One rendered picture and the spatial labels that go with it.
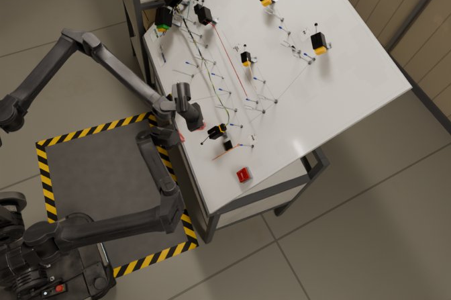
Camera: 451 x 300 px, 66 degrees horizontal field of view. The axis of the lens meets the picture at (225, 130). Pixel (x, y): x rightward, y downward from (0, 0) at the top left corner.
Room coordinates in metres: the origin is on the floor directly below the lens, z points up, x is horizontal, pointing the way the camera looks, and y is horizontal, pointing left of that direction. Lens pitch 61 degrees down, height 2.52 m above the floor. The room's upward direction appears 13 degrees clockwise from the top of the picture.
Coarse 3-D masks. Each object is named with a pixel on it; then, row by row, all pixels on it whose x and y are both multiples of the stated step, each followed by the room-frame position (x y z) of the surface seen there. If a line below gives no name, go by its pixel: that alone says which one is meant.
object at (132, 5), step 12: (132, 0) 1.52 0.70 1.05; (144, 0) 1.53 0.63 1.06; (156, 0) 1.57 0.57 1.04; (132, 12) 1.81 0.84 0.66; (132, 24) 1.69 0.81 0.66; (132, 36) 1.94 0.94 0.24; (132, 48) 1.93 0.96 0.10; (144, 48) 1.48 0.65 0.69; (144, 60) 1.47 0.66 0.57; (144, 72) 1.61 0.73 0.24
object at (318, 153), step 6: (312, 150) 0.85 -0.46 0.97; (318, 150) 0.84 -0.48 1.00; (318, 156) 0.81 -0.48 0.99; (324, 156) 0.82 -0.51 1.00; (318, 162) 0.79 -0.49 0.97; (324, 162) 0.78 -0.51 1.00; (312, 168) 0.79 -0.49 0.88; (318, 168) 0.77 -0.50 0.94; (324, 168) 0.78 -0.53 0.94; (312, 174) 0.77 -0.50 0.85; (318, 174) 0.77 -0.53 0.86
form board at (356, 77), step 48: (192, 0) 1.48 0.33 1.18; (240, 0) 1.36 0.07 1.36; (288, 0) 1.26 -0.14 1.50; (336, 0) 1.18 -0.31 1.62; (192, 48) 1.23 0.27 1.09; (288, 48) 1.06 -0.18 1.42; (336, 48) 1.00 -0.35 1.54; (192, 96) 0.99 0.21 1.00; (240, 96) 0.93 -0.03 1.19; (288, 96) 0.87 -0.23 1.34; (336, 96) 0.83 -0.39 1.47; (384, 96) 0.79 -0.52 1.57; (192, 144) 0.76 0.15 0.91; (288, 144) 0.69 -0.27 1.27; (240, 192) 0.53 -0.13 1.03
